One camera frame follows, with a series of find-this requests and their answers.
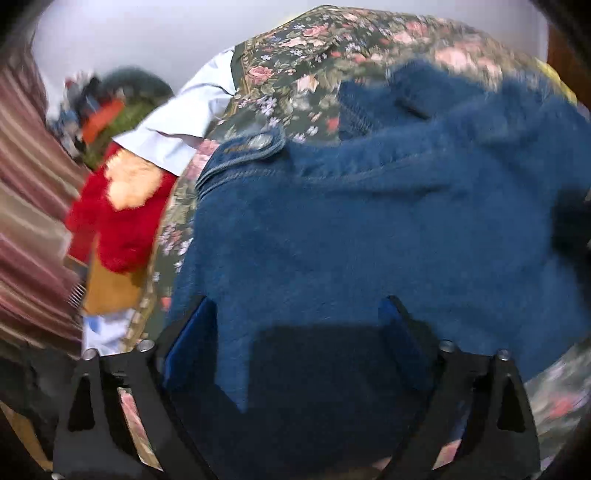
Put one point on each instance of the wooden door frame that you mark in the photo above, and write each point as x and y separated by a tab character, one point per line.
570	55

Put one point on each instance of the striped red curtain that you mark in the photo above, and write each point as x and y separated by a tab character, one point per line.
32	207

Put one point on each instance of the grey green pillow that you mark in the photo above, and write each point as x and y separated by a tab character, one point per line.
138	83

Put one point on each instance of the white cloth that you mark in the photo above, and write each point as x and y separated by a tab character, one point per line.
184	115

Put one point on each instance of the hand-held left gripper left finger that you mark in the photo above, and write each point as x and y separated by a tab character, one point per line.
189	341

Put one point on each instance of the orange box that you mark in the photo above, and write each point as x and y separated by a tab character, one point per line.
101	120

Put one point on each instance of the pile of clutter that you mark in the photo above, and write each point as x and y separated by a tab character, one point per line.
74	110

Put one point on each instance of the red plush toy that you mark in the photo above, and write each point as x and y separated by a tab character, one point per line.
124	217

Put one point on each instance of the blue denim jacket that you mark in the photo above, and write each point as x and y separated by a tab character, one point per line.
369	221

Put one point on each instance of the yellow blanket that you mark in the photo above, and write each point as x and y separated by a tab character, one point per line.
561	81

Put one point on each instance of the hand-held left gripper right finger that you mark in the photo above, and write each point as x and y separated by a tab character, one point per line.
401	332

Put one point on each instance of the scattered papers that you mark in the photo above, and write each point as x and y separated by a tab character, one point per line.
106	330

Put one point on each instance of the floral bedspread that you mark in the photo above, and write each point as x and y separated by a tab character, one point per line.
295	60

